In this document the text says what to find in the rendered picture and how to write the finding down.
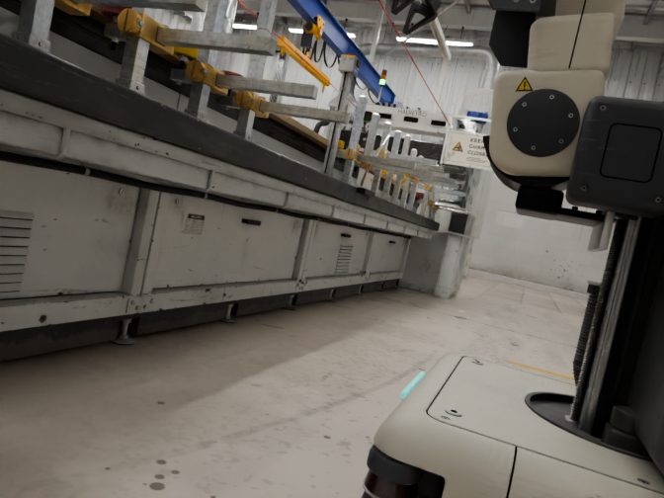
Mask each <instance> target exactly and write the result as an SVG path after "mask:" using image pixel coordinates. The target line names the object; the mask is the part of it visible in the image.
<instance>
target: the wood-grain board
mask: <svg viewBox="0 0 664 498"><path fill-rule="evenodd" d="M101 9H102V5H98V4H92V6H91V11H90V16H88V17H90V18H92V19H94V20H95V21H97V22H99V23H101V24H103V25H104V26H106V23H112V22H113V20H110V19H108V18H107V17H105V16H104V15H103V14H102V13H101ZM152 52H153V51H152ZM153 53H155V52H153ZM155 54H157V55H159V56H161V57H162V58H164V59H166V60H168V61H170V62H171V63H173V64H175V65H177V66H179V67H180V62H181V61H179V60H178V58H177V57H175V56H173V55H170V54H160V53H155ZM239 91H240V90H231V95H230V96H231V97H233V96H234V97H235V96H236V94H237V93H238V92H239ZM269 118H271V119H272V120H274V121H276V122H278V123H280V124H281V125H284V126H286V127H288V128H289V129H291V130H293V131H295V132H296V133H298V134H300V135H302V136H304V137H305V138H307V139H309V140H311V141H313V142H314V143H316V144H318V145H320V146H322V147H323V148H325V149H327V145H328V139H326V138H324V137H323V136H321V135H319V134H318V133H316V132H315V131H313V130H311V129H310V128H308V127H306V126H305V125H303V124H301V123H299V122H298V121H296V120H294V119H293V118H291V117H289V116H282V115H275V114H269Z"/></svg>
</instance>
